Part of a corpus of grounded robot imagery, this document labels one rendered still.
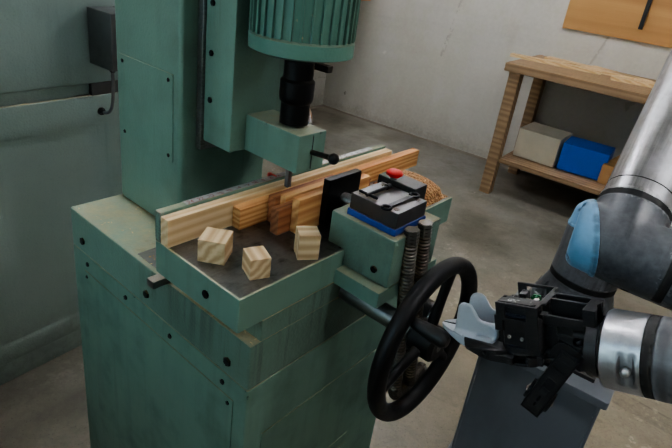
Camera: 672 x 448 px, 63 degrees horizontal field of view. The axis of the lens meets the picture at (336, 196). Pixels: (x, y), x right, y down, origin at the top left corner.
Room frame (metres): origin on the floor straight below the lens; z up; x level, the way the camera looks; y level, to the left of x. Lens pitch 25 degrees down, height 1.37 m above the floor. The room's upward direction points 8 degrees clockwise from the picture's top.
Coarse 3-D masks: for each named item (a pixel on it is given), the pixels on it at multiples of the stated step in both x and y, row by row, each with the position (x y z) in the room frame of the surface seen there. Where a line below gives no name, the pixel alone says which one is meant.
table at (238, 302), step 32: (256, 224) 0.86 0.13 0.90; (320, 224) 0.89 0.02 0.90; (160, 256) 0.75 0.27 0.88; (192, 256) 0.73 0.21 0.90; (288, 256) 0.76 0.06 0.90; (320, 256) 0.78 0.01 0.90; (192, 288) 0.70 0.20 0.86; (224, 288) 0.65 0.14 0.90; (256, 288) 0.66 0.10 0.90; (288, 288) 0.71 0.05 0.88; (320, 288) 0.77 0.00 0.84; (352, 288) 0.77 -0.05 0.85; (384, 288) 0.76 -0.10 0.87; (224, 320) 0.65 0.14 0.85; (256, 320) 0.66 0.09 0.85
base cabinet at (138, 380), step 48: (96, 288) 0.94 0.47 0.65; (96, 336) 0.95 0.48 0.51; (144, 336) 0.83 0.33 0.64; (336, 336) 0.82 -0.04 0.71; (96, 384) 0.96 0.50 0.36; (144, 384) 0.83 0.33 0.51; (192, 384) 0.74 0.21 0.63; (288, 384) 0.73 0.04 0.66; (336, 384) 0.84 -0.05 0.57; (96, 432) 0.98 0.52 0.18; (144, 432) 0.84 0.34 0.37; (192, 432) 0.73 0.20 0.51; (240, 432) 0.66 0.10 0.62; (288, 432) 0.74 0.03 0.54; (336, 432) 0.87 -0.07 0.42
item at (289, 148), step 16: (256, 112) 0.97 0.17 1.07; (272, 112) 0.98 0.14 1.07; (256, 128) 0.93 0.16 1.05; (272, 128) 0.91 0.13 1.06; (288, 128) 0.90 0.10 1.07; (304, 128) 0.92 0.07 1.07; (320, 128) 0.93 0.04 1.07; (256, 144) 0.93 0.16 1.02; (272, 144) 0.91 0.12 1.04; (288, 144) 0.88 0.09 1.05; (304, 144) 0.88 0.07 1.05; (320, 144) 0.91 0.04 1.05; (272, 160) 0.91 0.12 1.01; (288, 160) 0.88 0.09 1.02; (304, 160) 0.88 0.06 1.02; (320, 160) 0.92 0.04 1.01
